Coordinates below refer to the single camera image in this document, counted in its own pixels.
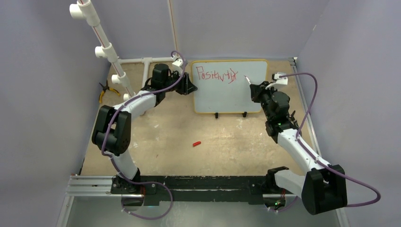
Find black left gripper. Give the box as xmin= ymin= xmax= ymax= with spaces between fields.
xmin=163 ymin=70 xmax=197 ymax=96

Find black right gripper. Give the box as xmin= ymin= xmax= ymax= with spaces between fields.
xmin=251 ymin=81 xmax=279 ymax=121

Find yellow-framed whiteboard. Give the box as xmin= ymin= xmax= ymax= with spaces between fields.
xmin=191 ymin=59 xmax=269 ymax=114

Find red marker cap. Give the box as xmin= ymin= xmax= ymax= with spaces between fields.
xmin=192 ymin=141 xmax=201 ymax=147

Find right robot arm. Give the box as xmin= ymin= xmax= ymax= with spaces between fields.
xmin=249 ymin=81 xmax=348 ymax=215

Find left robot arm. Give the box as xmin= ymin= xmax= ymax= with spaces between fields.
xmin=92 ymin=60 xmax=197 ymax=193

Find metal whiteboard stand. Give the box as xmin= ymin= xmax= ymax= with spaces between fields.
xmin=214 ymin=112 xmax=248 ymax=119

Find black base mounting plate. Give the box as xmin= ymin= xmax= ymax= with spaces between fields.
xmin=110 ymin=175 xmax=296 ymax=208

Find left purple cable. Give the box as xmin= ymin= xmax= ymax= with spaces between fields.
xmin=101 ymin=51 xmax=189 ymax=221

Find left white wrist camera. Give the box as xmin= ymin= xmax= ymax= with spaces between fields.
xmin=171 ymin=56 xmax=184 ymax=73

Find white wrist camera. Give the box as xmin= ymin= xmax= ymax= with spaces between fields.
xmin=272 ymin=72 xmax=288 ymax=89
xmin=171 ymin=56 xmax=184 ymax=73

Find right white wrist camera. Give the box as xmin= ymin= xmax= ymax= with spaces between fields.
xmin=272 ymin=72 xmax=288 ymax=89

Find green-handled pliers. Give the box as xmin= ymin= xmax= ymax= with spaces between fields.
xmin=289 ymin=110 xmax=297 ymax=125

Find yellow-handled pliers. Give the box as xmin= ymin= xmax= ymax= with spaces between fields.
xmin=98 ymin=80 xmax=121 ymax=104

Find white PVC pipe frame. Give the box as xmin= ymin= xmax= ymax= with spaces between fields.
xmin=69 ymin=0 xmax=178 ymax=98

